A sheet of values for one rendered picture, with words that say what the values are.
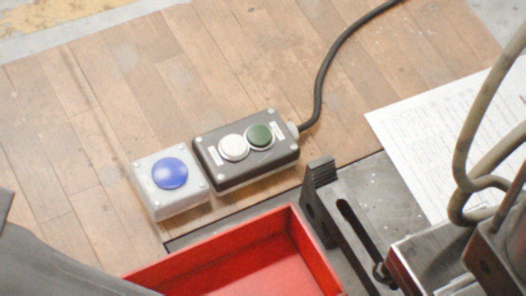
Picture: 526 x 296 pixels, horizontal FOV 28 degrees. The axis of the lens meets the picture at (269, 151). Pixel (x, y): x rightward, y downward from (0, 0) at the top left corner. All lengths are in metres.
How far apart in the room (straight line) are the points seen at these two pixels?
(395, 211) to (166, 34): 0.36
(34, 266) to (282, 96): 0.65
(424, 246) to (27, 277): 0.38
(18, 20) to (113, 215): 1.37
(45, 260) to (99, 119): 0.58
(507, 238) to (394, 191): 0.46
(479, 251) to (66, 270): 0.30
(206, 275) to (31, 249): 0.48
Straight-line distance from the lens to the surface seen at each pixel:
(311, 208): 1.15
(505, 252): 0.76
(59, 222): 1.17
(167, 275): 1.11
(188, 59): 1.28
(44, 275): 0.66
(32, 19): 2.49
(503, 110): 1.30
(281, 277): 1.13
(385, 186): 1.21
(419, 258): 0.89
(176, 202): 1.14
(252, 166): 1.16
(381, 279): 1.06
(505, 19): 2.61
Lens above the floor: 1.92
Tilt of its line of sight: 58 degrees down
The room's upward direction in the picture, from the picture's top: 9 degrees clockwise
